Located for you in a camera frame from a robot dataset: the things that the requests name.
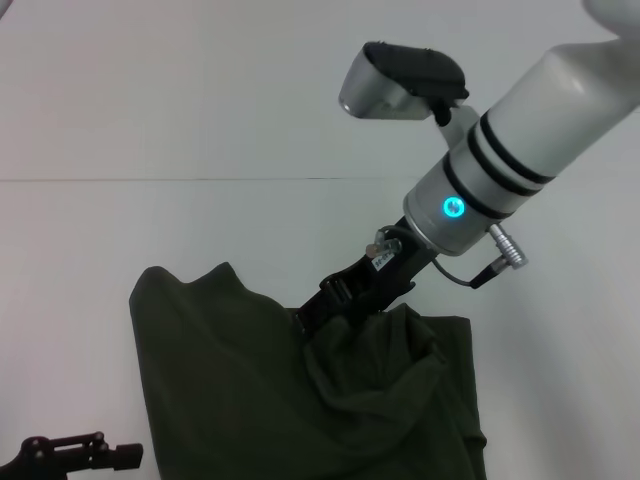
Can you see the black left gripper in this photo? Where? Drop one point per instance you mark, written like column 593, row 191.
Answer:
column 30, row 460

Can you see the dark green t-shirt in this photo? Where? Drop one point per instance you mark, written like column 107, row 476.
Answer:
column 310, row 390

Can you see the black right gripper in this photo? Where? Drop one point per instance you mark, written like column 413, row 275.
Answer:
column 390, row 280

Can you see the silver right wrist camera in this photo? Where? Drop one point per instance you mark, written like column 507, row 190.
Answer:
column 395, row 85

